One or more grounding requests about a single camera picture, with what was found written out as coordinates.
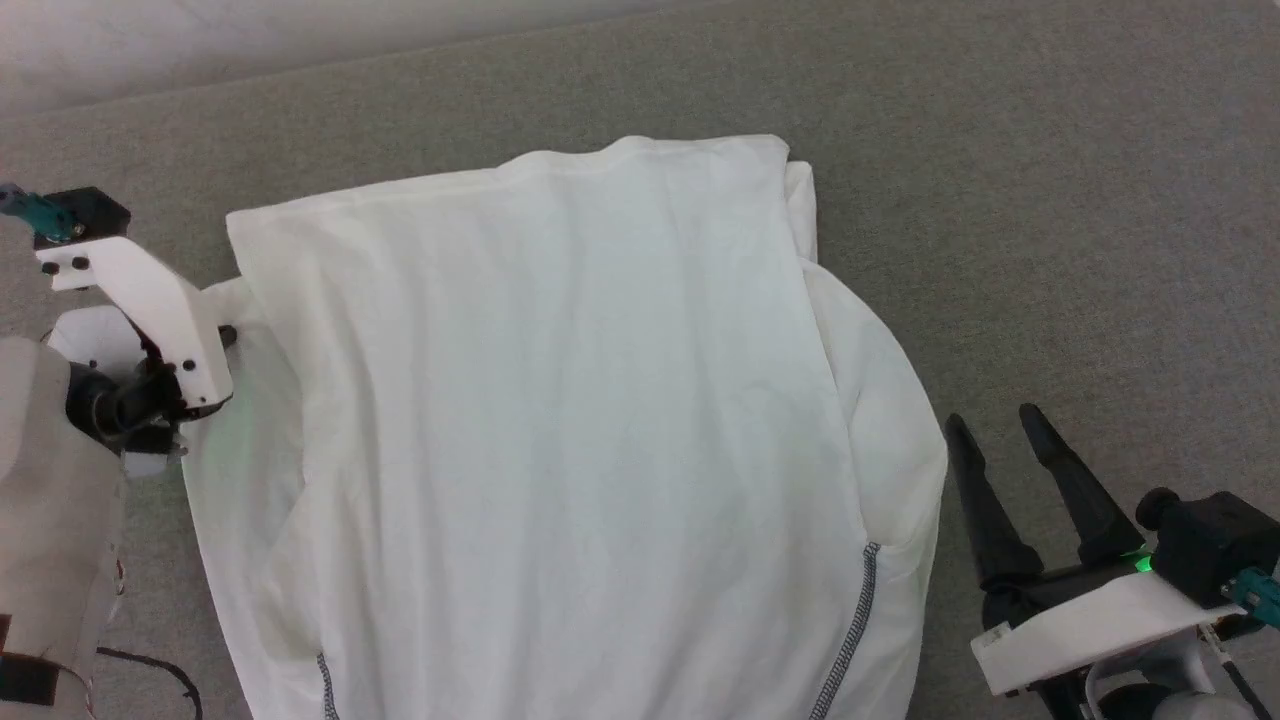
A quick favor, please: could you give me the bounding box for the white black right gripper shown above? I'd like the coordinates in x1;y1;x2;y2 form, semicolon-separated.
945;403;1253;720

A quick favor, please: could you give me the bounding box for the teal cable connector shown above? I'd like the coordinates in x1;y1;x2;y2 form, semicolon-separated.
1232;565;1280;629
0;183;81;244

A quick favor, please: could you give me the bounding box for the white long-sleeve shirt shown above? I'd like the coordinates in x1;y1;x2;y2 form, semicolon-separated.
182;133;949;720

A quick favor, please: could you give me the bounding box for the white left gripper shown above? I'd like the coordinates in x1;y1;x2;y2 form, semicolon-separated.
35;237;241;473

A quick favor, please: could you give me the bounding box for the thin black cable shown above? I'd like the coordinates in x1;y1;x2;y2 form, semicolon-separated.
95;647;204;720

